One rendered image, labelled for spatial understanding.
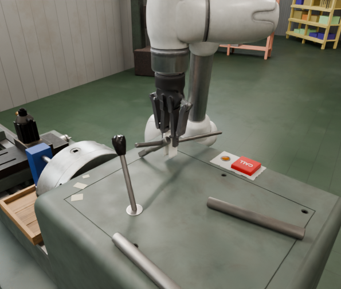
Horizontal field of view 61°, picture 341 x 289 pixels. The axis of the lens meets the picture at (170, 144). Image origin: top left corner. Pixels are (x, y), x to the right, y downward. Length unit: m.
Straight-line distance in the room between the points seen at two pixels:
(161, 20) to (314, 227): 0.53
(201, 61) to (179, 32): 0.65
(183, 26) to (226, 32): 0.09
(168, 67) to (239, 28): 0.17
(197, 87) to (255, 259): 0.93
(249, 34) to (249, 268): 0.47
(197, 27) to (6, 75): 4.51
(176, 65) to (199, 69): 0.64
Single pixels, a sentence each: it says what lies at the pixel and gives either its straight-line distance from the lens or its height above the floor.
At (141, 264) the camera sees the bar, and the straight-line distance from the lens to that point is 0.53.
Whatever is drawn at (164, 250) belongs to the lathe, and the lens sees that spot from 0.57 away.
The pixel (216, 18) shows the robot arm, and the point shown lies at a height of 1.63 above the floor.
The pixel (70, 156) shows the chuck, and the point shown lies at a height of 1.23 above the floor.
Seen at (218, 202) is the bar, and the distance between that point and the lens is 0.64.
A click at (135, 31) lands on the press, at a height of 0.86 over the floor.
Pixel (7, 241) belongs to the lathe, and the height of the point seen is 0.54.
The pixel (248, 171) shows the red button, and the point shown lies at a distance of 0.77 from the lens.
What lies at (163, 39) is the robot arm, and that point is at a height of 1.58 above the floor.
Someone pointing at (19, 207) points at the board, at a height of 0.89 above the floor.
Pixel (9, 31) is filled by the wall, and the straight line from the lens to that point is 5.03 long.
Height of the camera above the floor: 1.69
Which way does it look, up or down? 29 degrees down
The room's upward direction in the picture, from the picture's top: straight up
